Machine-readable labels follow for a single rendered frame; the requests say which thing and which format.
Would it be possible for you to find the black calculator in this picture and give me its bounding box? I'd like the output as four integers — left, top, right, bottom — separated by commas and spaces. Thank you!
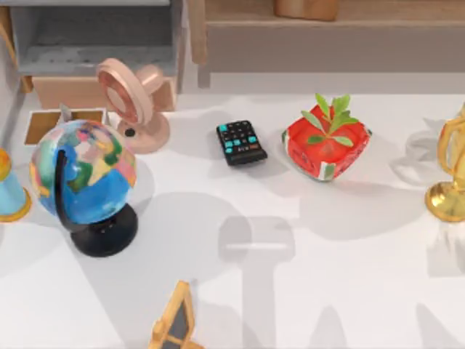
216, 120, 269, 168

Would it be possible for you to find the red watermelon plant pot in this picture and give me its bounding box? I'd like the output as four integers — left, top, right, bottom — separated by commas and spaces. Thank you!
281, 93, 373, 182

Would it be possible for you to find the pink desk fan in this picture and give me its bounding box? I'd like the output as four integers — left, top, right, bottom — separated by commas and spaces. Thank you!
96, 57, 171, 155

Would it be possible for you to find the globe on black stand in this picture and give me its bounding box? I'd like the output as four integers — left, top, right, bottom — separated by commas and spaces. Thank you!
29, 119, 140, 258

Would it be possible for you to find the framed blackboard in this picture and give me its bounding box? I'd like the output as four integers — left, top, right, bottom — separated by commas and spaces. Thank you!
147, 279, 211, 349

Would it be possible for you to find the wooden shelf unit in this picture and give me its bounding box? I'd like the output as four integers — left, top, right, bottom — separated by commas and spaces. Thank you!
188, 0, 465, 89

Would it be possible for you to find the pale wooden drawer front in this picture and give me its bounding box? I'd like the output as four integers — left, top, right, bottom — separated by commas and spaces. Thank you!
31, 75, 178, 112

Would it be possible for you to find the wooden block on shelf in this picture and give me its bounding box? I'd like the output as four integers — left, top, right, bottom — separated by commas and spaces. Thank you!
272, 0, 339, 22

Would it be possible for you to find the grey pierced drawer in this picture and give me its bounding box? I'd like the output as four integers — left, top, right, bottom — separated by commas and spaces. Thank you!
9, 0, 184, 78

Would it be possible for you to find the white and wooden box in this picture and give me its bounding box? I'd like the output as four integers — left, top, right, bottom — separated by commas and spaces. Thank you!
23, 103, 108, 145

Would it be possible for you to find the gold trophy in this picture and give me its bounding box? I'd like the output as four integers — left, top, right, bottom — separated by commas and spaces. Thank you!
424, 103, 465, 222

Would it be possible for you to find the blue and yellow bell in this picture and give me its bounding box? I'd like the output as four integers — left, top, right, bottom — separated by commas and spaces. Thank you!
0, 148, 33, 223

